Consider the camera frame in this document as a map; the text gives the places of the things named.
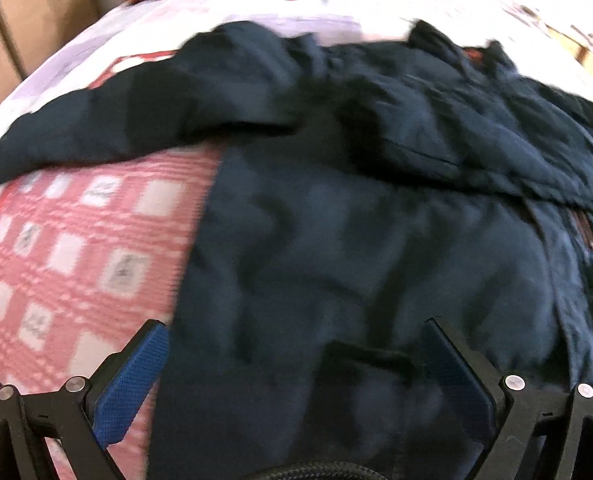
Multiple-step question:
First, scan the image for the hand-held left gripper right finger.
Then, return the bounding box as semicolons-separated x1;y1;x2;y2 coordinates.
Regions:
423;316;593;480

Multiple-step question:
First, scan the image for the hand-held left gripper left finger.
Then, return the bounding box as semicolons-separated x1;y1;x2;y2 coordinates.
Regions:
0;319;171;480

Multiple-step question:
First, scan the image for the navy padded jacket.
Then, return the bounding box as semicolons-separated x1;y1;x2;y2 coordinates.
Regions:
0;20;593;480

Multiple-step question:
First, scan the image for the red checked mat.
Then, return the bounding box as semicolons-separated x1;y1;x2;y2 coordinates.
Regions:
0;52;227;480

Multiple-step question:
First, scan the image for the wooden wardrobe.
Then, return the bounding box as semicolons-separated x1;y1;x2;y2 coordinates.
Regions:
0;0;104;111

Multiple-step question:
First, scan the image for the patchwork bed quilt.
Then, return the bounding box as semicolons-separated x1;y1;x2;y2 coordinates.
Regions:
0;0;593;241

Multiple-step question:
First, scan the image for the black braided cable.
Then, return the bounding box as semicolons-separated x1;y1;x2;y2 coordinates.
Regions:
246;466;383;480

